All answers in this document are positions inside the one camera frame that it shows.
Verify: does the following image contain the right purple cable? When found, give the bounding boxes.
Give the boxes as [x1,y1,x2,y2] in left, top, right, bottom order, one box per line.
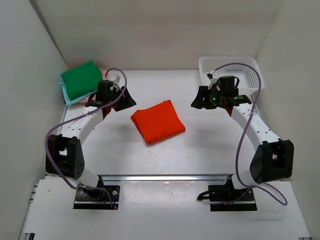
[206,62,288,207]

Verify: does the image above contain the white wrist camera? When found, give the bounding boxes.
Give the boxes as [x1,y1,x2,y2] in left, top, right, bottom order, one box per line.
[207,72,220,89]
[106,74,121,85]

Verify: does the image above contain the orange t-shirt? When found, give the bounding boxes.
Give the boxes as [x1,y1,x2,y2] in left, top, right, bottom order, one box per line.
[130,100,186,145]

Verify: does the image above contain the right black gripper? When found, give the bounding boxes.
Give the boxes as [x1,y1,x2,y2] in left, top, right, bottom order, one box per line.
[191,86,225,110]

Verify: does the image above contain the purple cable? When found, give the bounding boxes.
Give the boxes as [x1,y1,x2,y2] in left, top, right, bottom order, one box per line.
[206,62,288,207]
[44,67,129,210]

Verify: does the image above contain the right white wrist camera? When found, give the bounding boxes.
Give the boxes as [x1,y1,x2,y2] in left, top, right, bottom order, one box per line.
[207,72,220,89]

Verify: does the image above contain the aluminium rail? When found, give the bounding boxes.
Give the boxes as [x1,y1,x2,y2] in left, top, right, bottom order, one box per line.
[101,174,228,182]

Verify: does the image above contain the pink folded t-shirt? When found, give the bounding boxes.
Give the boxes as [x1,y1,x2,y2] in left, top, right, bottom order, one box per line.
[76,69,108,104]

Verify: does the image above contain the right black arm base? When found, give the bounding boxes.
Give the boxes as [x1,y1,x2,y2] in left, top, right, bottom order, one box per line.
[196,178,258,212]

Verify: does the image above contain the green folded t-shirt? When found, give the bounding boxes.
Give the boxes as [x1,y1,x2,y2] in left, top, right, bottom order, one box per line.
[60,61,103,100]

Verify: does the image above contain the white plastic mesh basket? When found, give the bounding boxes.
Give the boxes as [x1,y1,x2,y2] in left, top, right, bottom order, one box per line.
[198,56,265,96]

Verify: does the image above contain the teal folded t-shirt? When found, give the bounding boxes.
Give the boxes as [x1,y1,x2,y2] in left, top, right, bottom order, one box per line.
[59,81,94,107]

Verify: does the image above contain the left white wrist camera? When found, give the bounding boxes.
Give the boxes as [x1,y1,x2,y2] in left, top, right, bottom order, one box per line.
[106,74,121,85]

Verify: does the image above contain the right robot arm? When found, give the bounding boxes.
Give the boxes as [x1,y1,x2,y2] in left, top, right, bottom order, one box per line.
[191,75,294,200]

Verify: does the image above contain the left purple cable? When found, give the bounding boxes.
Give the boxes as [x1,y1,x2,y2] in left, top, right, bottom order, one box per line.
[44,67,129,210]

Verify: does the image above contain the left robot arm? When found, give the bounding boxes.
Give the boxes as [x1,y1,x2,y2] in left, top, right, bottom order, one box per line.
[45,80,137,199]

